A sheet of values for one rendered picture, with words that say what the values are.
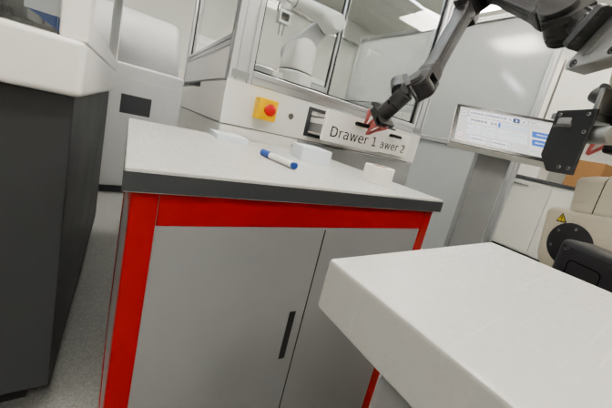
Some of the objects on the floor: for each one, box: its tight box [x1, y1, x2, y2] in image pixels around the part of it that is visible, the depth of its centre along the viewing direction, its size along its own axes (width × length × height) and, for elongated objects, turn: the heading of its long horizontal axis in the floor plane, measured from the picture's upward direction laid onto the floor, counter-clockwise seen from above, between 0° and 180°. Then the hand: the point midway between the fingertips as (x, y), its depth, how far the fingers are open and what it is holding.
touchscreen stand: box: [443, 153, 511, 248], centre depth 166 cm, size 50×45×102 cm
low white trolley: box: [98, 118, 444, 408], centre depth 78 cm, size 58×62×76 cm
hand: (366, 129), depth 106 cm, fingers open, 3 cm apart
